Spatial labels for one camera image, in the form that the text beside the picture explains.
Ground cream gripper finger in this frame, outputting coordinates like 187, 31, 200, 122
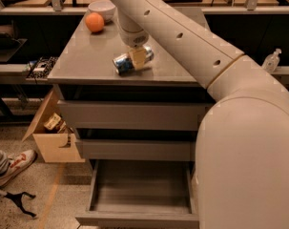
129, 47, 146, 70

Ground blue silver redbull can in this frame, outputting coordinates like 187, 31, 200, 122
113, 46, 155, 74

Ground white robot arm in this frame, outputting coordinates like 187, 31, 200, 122
111, 0, 289, 229

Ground grey drawer cabinet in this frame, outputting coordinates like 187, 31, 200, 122
47, 6, 215, 164

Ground grey top drawer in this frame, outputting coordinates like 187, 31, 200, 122
58, 100, 210, 131

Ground grey middle drawer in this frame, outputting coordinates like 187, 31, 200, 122
75, 139, 195, 161

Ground grey open bottom drawer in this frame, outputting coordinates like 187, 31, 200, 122
75, 160, 199, 229

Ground orange fruit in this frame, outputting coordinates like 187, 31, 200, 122
85, 12, 104, 32

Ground white bowl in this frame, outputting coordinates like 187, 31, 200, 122
88, 0, 116, 23

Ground black patterned notebook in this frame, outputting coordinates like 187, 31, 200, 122
28, 56, 57, 79

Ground snack packet in box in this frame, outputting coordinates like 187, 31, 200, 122
44, 113, 62, 131

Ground cardboard box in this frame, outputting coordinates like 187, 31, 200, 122
22, 90, 84, 163

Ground clear sanitizer pump bottle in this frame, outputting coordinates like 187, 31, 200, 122
262, 49, 281, 73

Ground white red sneaker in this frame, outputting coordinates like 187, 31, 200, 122
0, 150, 37, 188

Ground black reacher grabber tool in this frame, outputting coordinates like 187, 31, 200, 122
0, 189, 36, 218

